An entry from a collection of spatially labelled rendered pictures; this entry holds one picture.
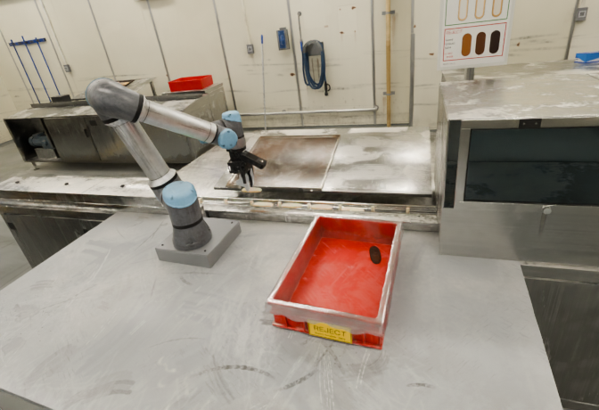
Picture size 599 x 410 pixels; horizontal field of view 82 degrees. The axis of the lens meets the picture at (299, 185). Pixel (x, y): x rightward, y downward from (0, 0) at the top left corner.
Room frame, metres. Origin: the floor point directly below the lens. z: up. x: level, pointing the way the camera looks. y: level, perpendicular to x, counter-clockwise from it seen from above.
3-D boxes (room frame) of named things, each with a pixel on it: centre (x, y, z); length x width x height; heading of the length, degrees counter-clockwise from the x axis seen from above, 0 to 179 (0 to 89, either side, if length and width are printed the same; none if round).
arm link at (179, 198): (1.17, 0.45, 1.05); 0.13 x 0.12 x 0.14; 32
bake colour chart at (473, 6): (1.79, -0.95, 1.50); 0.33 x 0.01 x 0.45; 75
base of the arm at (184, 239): (1.16, 0.45, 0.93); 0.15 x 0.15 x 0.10
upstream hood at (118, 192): (1.81, 1.23, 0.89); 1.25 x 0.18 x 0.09; 70
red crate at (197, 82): (5.10, 1.32, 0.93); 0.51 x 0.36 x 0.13; 74
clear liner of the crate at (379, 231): (0.88, -0.10, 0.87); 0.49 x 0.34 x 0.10; 156
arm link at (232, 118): (1.45, 0.25, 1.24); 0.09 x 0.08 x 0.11; 122
